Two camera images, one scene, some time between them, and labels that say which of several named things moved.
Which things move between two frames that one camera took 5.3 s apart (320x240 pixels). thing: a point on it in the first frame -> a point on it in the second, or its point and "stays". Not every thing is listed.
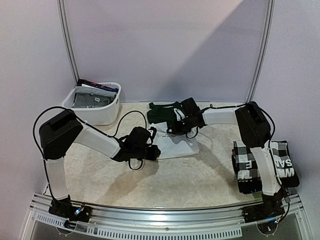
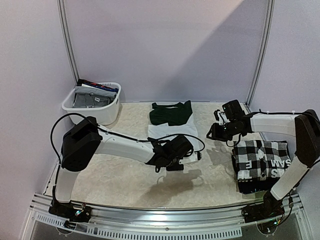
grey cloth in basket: (88, 97) stays
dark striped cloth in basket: (81, 81) stays
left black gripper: (154, 155) -> (170, 169)
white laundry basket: (106, 115) stays
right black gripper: (173, 125) -> (217, 131)
